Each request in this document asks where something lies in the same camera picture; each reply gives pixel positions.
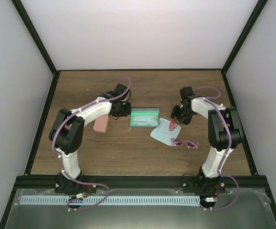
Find red lens sunglasses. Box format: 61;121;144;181
169;119;177;132

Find green glasses case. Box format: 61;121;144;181
130;108;160;127

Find pink glasses case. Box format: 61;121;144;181
93;114;109;133

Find purple frame sunglasses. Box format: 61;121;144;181
171;138;199;149

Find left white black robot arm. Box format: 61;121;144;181
49;83;131;193

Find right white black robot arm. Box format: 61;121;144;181
171;96;244;192

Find clear acrylic front panel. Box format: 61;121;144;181
6;188;276;229

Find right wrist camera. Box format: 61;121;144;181
180;86;195;100

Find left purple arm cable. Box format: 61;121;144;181
51;76;110;212

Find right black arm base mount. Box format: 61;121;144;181
180;173;225;194

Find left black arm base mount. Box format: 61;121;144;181
54;173;96;195

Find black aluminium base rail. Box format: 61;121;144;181
14;174;269;189

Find light blue slotted cable duct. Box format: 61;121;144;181
19;196;200;207

